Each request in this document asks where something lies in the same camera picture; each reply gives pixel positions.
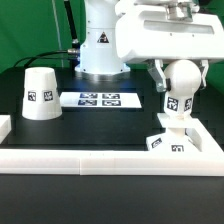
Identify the white marker sheet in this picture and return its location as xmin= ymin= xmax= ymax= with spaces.
xmin=60 ymin=92 xmax=141 ymax=108

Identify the black cable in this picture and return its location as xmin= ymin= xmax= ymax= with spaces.
xmin=13 ymin=48 xmax=81 ymax=68

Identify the grey thin cable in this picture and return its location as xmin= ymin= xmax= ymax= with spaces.
xmin=51 ymin=0 xmax=65 ymax=68

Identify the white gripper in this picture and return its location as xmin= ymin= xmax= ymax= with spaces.
xmin=115 ymin=0 xmax=224 ymax=92

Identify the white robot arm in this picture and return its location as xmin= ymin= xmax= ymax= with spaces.
xmin=76 ymin=0 xmax=224 ymax=92

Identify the white fence border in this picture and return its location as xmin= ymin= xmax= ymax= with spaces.
xmin=0 ymin=118 xmax=224 ymax=176

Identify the white lamp base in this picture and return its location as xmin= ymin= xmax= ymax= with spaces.
xmin=146 ymin=113 xmax=201 ymax=153

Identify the white lamp bulb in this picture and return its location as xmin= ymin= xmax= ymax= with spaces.
xmin=164 ymin=60 xmax=201 ymax=119

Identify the white lamp shade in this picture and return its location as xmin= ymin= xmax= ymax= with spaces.
xmin=22 ymin=67 xmax=62 ymax=120

